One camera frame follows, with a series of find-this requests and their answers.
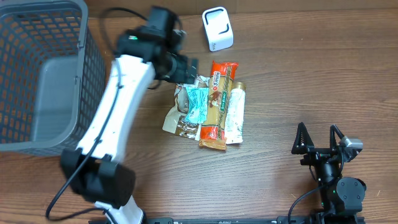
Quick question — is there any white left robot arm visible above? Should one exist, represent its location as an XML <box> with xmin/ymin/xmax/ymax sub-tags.
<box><xmin>60</xmin><ymin>6</ymin><xmax>198</xmax><ymax>223</ymax></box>

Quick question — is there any white tube with gold cap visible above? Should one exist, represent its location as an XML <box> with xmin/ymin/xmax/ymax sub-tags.
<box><xmin>224</xmin><ymin>82</ymin><xmax>246</xmax><ymax>144</ymax></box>

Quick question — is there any orange spaghetti pasta package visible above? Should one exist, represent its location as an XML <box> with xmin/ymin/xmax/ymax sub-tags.
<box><xmin>199</xmin><ymin>61</ymin><xmax>239</xmax><ymax>151</ymax></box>

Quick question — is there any green tissue packet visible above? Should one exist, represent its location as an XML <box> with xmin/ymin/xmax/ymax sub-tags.
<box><xmin>186</xmin><ymin>86</ymin><xmax>208</xmax><ymax>124</ymax></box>

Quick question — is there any dried mushroom pouch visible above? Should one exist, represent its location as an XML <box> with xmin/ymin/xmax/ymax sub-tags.
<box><xmin>162</xmin><ymin>75</ymin><xmax>210</xmax><ymax>141</ymax></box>

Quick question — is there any white barcode scanner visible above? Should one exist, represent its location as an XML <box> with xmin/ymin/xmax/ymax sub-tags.
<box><xmin>201</xmin><ymin>6</ymin><xmax>234</xmax><ymax>52</ymax></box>

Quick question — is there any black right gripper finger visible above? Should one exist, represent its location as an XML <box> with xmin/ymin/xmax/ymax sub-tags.
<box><xmin>330</xmin><ymin>124</ymin><xmax>345</xmax><ymax>149</ymax></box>
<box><xmin>291</xmin><ymin>122</ymin><xmax>315</xmax><ymax>155</ymax></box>

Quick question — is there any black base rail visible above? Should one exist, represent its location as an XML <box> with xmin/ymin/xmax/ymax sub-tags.
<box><xmin>88</xmin><ymin>216</ymin><xmax>366</xmax><ymax>224</ymax></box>

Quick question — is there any grey plastic shopping basket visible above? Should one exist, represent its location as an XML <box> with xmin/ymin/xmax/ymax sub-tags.
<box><xmin>1</xmin><ymin>0</ymin><xmax>106</xmax><ymax>156</ymax></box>

